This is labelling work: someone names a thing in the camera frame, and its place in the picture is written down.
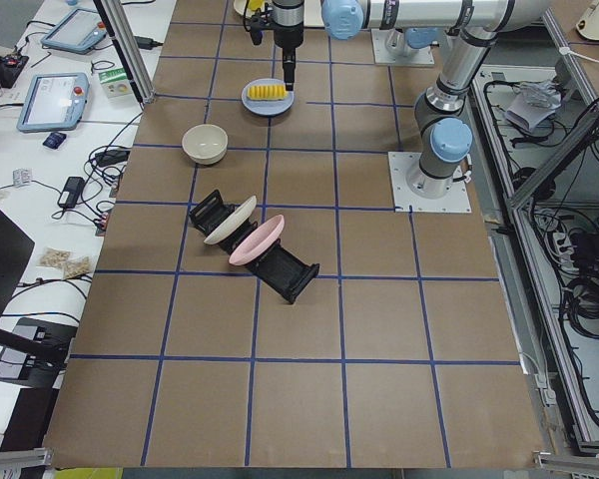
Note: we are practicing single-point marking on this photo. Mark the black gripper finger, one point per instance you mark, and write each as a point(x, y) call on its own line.
point(289, 68)
point(256, 31)

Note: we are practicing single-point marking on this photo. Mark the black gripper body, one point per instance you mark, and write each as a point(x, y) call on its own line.
point(289, 35)

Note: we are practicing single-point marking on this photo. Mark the striped bread roll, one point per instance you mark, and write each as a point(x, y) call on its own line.
point(267, 92)

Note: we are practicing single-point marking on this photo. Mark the light blue round plate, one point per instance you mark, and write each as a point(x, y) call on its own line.
point(267, 108)

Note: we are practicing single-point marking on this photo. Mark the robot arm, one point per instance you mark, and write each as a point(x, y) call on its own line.
point(446, 139)
point(477, 24)

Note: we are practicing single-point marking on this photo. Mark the cream plate with lemon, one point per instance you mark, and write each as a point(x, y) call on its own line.
point(241, 9)

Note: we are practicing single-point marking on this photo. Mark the cream round plate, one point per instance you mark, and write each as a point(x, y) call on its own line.
point(228, 226)

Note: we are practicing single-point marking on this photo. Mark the pink round plate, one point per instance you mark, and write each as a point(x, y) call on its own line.
point(256, 243)

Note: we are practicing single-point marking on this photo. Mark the black plate rack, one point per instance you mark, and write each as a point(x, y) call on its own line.
point(277, 267)

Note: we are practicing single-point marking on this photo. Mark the yellow lemon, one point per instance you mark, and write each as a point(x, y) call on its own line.
point(254, 5)

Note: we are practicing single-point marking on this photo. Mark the cream bowl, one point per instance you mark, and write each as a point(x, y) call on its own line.
point(205, 144)

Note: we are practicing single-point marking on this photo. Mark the green white carton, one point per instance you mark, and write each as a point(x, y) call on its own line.
point(115, 83)

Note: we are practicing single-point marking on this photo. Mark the blue teach pendant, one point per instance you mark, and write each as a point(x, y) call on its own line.
point(54, 102)
point(78, 32)

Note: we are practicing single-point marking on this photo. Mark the black power brick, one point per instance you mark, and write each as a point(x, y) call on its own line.
point(71, 193)

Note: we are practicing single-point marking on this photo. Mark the snack packet bags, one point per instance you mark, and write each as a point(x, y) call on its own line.
point(71, 266)

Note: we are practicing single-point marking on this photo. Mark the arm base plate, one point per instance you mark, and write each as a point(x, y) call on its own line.
point(409, 47)
point(415, 192)

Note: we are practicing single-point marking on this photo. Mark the aluminium frame post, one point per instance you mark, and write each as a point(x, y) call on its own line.
point(120, 32)

